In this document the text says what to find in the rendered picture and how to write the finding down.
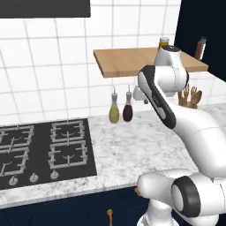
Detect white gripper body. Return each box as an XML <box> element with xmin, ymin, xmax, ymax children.
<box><xmin>132</xmin><ymin>85</ymin><xmax>150</xmax><ymax>105</ymax></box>

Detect dark vinegar bottle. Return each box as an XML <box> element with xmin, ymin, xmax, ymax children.
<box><xmin>122</xmin><ymin>85</ymin><xmax>134</xmax><ymax>123</ymax></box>

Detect yellow oil bottle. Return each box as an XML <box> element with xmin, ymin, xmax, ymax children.
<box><xmin>109</xmin><ymin>86</ymin><xmax>121</xmax><ymax>124</ymax></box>

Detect wooden fork utensil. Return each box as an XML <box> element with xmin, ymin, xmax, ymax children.
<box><xmin>177</xmin><ymin>83</ymin><xmax>191</xmax><ymax>108</ymax></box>

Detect yellow jar with white lid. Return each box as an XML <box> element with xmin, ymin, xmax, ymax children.
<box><xmin>158</xmin><ymin>36</ymin><xmax>170</xmax><ymax>51</ymax></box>

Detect brown spice bottle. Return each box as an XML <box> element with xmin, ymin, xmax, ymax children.
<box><xmin>194</xmin><ymin>36</ymin><xmax>207</xmax><ymax>61</ymax></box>

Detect tall navy cabinet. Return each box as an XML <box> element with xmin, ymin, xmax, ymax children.
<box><xmin>173</xmin><ymin>0</ymin><xmax>226</xmax><ymax>82</ymax></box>

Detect black gas hob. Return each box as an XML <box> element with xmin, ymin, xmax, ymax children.
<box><xmin>0</xmin><ymin>117</ymin><xmax>98</xmax><ymax>191</ymax></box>

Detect silver hob knob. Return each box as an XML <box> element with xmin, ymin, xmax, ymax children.
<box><xmin>49</xmin><ymin>169</ymin><xmax>60</xmax><ymax>181</ymax></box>
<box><xmin>8</xmin><ymin>175</ymin><xmax>19</xmax><ymax>186</ymax></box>
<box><xmin>28</xmin><ymin>172</ymin><xmax>40</xmax><ymax>184</ymax></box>

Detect dark range hood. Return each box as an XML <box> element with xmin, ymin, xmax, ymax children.
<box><xmin>0</xmin><ymin>0</ymin><xmax>92</xmax><ymax>19</ymax></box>

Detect navy base cupboards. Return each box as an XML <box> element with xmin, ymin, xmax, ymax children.
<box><xmin>0</xmin><ymin>185</ymin><xmax>154</xmax><ymax>226</ymax></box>

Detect wooden wall shelf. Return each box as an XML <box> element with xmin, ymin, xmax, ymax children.
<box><xmin>93</xmin><ymin>47</ymin><xmax>209</xmax><ymax>79</ymax></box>

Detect gold cupboard handle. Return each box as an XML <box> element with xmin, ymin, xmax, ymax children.
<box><xmin>106</xmin><ymin>208</ymin><xmax>114</xmax><ymax>226</ymax></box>
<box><xmin>133</xmin><ymin>186</ymin><xmax>142</xmax><ymax>198</ymax></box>

